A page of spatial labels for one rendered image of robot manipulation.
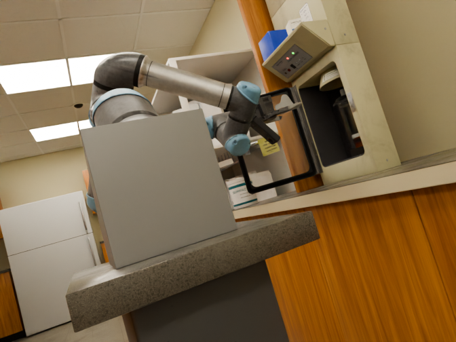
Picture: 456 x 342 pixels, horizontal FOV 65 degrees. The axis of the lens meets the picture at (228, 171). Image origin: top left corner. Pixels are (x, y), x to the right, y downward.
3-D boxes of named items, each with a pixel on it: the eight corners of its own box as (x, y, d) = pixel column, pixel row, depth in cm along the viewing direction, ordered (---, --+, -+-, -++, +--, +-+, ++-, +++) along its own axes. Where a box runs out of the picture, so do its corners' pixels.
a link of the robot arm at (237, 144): (238, 125, 105) (221, 110, 113) (227, 159, 110) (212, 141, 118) (259, 127, 109) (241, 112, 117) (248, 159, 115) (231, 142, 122)
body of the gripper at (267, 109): (272, 93, 127) (242, 101, 122) (280, 117, 126) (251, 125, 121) (262, 102, 134) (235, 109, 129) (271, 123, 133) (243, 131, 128)
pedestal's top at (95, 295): (74, 333, 36) (64, 294, 37) (78, 294, 65) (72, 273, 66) (321, 238, 49) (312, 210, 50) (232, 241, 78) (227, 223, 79)
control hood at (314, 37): (290, 82, 157) (283, 61, 158) (336, 44, 127) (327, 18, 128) (268, 86, 152) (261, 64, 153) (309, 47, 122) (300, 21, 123)
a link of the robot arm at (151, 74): (106, 35, 106) (262, 83, 112) (101, 71, 111) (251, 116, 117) (91, 41, 96) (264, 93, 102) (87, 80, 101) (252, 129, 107)
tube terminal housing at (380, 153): (368, 172, 162) (315, 15, 169) (429, 155, 132) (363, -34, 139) (323, 185, 153) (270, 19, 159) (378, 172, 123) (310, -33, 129)
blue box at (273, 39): (283, 60, 156) (277, 41, 157) (295, 48, 147) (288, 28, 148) (264, 62, 153) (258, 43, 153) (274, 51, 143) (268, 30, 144)
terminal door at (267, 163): (317, 174, 151) (290, 86, 155) (248, 195, 151) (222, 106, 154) (317, 174, 152) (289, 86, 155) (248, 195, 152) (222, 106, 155)
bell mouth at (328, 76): (344, 87, 154) (340, 75, 155) (373, 69, 138) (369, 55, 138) (311, 93, 148) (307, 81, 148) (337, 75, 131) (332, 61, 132)
